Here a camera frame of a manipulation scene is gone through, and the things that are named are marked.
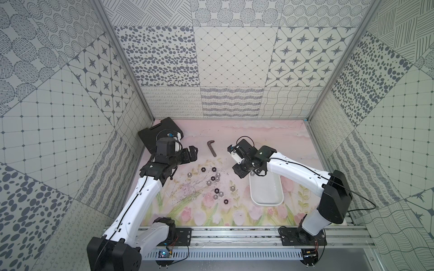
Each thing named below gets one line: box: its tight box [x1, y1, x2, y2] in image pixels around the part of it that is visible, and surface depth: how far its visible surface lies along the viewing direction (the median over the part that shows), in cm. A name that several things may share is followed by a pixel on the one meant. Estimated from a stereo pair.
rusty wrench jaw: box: [206, 140, 217, 157], surface depth 108 cm
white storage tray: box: [248, 171, 284, 207], surface depth 87 cm
